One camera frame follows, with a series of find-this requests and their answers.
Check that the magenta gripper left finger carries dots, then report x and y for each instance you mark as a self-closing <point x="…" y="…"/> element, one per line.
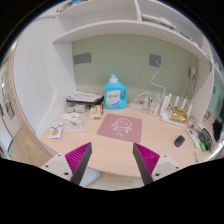
<point x="70" y="166"/>

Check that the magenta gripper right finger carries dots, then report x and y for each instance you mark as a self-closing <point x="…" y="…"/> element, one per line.
<point x="151" y="165"/>

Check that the black computer mouse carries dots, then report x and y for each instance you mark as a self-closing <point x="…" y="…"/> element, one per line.
<point x="179" y="141"/>

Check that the pink mouse pad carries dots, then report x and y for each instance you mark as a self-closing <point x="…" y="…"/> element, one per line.
<point x="121" y="128"/>

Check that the white yellow packet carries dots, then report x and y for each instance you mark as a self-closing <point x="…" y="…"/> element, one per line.
<point x="56" y="130"/>

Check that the clear plastic bag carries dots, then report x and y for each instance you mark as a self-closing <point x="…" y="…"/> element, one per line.
<point x="74" y="122"/>

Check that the white remote control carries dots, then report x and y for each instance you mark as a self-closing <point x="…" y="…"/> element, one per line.
<point x="193" y="138"/>

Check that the gold foil bag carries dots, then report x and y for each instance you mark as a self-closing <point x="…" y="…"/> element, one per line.
<point x="178" y="115"/>

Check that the black pouch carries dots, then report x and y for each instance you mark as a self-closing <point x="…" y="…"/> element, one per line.
<point x="206" y="138"/>

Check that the small yellow-white box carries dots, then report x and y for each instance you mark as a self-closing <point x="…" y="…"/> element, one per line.
<point x="96" y="112"/>

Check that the small clear bottle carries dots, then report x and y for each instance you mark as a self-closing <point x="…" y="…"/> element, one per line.
<point x="154" y="106"/>

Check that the stack of books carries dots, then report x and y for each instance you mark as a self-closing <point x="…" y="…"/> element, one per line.
<point x="85" y="98"/>

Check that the blue detergent bottle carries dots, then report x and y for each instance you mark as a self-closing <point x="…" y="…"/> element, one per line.
<point x="115" y="94"/>

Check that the white shelf unit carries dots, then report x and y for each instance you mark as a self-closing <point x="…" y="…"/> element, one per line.
<point x="135" y="17"/>

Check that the grey wall socket right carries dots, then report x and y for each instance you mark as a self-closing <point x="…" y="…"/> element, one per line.
<point x="155" y="60"/>

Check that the grey wall socket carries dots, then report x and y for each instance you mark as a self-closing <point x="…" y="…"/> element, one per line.
<point x="155" y="60"/>
<point x="82" y="58"/>

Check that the grey wall socket left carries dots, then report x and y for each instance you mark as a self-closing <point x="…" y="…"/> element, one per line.
<point x="82" y="58"/>

